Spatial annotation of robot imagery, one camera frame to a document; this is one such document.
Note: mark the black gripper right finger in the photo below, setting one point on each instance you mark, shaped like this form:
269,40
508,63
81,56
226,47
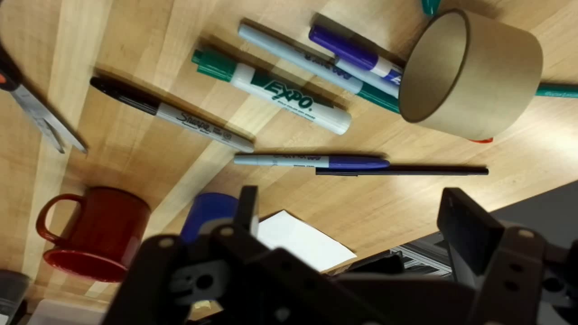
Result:
470,240

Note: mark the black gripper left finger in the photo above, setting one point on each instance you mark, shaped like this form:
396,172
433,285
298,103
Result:
246,210

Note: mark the brown tape roll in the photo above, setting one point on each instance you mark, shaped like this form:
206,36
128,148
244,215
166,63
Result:
475,78

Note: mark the blue plastic cup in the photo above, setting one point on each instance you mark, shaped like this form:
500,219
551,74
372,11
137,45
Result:
208,213

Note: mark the white paper sheet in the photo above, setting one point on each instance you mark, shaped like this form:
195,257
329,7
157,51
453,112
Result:
300,240

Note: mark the blue Sharpie pen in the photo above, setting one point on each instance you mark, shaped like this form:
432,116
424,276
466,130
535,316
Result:
300,161

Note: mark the black thin pen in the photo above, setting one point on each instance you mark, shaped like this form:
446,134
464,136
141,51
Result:
421,170

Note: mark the green Expo marker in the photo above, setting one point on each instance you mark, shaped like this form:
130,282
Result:
276,96

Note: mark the black Sharpie marker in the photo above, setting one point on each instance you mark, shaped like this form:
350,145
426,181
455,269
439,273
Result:
173,114

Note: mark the red mug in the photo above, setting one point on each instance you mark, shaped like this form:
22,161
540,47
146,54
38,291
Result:
108,228

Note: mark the white marker green cap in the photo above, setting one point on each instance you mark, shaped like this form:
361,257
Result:
300,56

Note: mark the blue marker with red end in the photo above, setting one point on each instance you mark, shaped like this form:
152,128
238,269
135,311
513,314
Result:
343,47

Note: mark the black scissors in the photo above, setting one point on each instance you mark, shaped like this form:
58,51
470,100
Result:
42,114

